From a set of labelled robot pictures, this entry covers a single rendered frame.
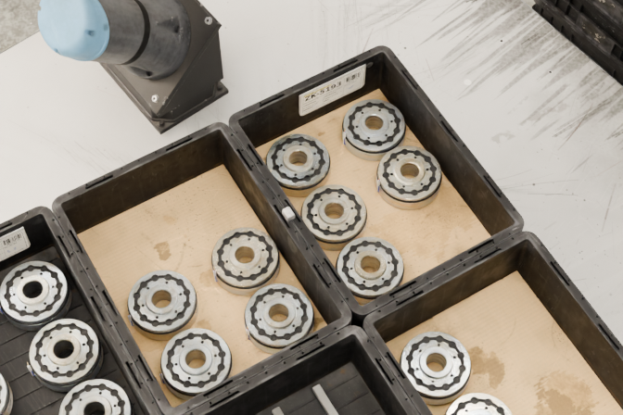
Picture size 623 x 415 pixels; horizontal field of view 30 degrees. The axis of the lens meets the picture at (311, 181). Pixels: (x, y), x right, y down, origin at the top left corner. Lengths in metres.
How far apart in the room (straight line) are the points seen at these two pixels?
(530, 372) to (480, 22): 0.77
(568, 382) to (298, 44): 0.83
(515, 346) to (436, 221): 0.24
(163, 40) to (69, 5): 0.18
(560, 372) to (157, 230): 0.65
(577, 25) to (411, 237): 1.14
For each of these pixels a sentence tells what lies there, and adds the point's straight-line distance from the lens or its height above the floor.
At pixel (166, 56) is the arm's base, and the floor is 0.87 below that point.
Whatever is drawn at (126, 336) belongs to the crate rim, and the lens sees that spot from 1.66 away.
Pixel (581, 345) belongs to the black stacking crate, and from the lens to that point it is 1.77.
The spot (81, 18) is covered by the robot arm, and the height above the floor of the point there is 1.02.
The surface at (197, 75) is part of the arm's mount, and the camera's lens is 2.05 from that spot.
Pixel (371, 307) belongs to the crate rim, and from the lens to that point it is 1.66.
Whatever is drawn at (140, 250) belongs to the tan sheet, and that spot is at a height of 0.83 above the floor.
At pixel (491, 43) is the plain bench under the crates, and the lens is 2.23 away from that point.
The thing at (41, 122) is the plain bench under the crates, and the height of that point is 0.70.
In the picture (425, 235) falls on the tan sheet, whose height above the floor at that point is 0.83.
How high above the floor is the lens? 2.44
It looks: 59 degrees down
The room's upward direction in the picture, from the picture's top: straight up
